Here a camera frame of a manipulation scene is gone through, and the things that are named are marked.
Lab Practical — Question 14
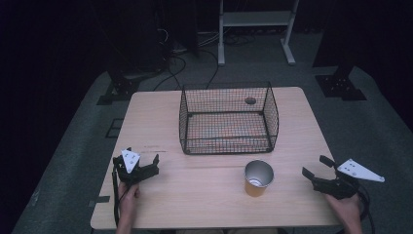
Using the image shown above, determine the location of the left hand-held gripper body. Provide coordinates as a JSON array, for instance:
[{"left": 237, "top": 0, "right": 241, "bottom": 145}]
[{"left": 116, "top": 147, "right": 160, "bottom": 187}]

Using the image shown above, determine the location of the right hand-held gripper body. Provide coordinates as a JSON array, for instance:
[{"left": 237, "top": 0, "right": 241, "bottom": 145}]
[{"left": 312, "top": 158, "right": 386, "bottom": 200}]

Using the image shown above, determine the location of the orange paper cup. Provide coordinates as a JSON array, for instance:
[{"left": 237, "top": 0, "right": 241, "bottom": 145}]
[{"left": 244, "top": 159, "right": 275, "bottom": 198}]

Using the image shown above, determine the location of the black wire basket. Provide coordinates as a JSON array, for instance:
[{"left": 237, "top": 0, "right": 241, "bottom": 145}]
[{"left": 178, "top": 81, "right": 281, "bottom": 155}]

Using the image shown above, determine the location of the person's right hand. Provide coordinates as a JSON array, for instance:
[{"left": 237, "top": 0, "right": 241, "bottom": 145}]
[{"left": 324, "top": 194, "right": 363, "bottom": 228}]

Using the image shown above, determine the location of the person's left hand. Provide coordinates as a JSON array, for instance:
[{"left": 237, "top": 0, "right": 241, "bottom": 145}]
[{"left": 117, "top": 181, "right": 141, "bottom": 227}]

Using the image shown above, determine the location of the black tape square outline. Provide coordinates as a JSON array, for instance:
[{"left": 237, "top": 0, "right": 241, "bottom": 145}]
[{"left": 104, "top": 118, "right": 125, "bottom": 139}]

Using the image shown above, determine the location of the black tape strip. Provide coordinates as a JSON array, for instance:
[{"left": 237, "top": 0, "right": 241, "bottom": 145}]
[{"left": 88, "top": 195, "right": 111, "bottom": 208}]

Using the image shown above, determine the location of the black stand base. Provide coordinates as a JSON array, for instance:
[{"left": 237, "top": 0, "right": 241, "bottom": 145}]
[
  {"left": 314, "top": 64, "right": 368, "bottom": 101},
  {"left": 96, "top": 69, "right": 141, "bottom": 106}
]

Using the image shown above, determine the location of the white metal stand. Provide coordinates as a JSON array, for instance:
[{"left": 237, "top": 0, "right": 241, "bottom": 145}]
[{"left": 217, "top": 0, "right": 300, "bottom": 66}]

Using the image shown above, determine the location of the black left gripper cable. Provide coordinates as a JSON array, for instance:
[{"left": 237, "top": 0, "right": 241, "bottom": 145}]
[{"left": 111, "top": 169, "right": 121, "bottom": 227}]

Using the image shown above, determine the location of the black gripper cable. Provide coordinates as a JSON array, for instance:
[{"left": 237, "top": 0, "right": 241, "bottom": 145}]
[
  {"left": 357, "top": 185, "right": 376, "bottom": 234},
  {"left": 111, "top": 169, "right": 121, "bottom": 227}
]

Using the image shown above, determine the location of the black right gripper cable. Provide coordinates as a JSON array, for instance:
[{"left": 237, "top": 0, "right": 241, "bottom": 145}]
[{"left": 357, "top": 185, "right": 376, "bottom": 234}]

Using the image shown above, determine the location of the black floor cable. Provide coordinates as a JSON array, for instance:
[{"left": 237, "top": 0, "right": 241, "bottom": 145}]
[
  {"left": 152, "top": 55, "right": 188, "bottom": 92},
  {"left": 203, "top": 48, "right": 220, "bottom": 90}
]

